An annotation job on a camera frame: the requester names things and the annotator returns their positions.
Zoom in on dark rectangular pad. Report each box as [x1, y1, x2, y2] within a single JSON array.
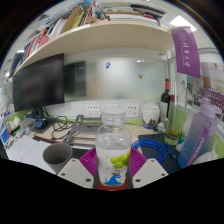
[[137, 132, 183, 168]]

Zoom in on group photo poster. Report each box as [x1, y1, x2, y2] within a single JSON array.
[[186, 61, 224, 123]]

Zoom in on black cable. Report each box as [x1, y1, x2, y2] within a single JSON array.
[[43, 106, 80, 141]]

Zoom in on black computer monitor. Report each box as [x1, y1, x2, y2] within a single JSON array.
[[12, 53, 66, 122]]

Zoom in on black red-edged desk mat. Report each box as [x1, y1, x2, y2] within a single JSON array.
[[71, 146, 98, 160]]

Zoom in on large lilac water bottle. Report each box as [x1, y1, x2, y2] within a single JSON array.
[[177, 97, 223, 169]]

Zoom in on grey cup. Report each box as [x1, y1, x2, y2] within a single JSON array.
[[42, 142, 74, 175]]

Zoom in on white wall sockets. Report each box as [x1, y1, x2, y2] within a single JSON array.
[[84, 103, 141, 119]]

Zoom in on dark wine bottle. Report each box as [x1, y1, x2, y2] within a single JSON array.
[[159, 78, 172, 123]]

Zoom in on purple hanging banner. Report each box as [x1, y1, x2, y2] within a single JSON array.
[[170, 26, 202, 80]]

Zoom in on grey metal laptop stand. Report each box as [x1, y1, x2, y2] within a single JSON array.
[[62, 113, 105, 150]]

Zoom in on white lidded jar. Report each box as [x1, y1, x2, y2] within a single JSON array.
[[142, 102, 162, 131]]

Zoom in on clear plastic drink bottle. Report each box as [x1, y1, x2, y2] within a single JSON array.
[[95, 108, 133, 191]]

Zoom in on tall clear glass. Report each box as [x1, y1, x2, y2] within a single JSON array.
[[165, 94, 185, 146]]

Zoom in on white paper sheets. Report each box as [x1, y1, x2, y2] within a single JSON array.
[[5, 134, 56, 175]]

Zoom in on blue coiled cable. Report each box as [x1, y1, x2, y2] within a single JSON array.
[[130, 138, 177, 165]]

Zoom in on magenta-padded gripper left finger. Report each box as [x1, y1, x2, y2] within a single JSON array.
[[56, 147, 100, 190]]

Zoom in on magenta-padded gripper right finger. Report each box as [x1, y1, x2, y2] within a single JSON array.
[[127, 147, 169, 190]]

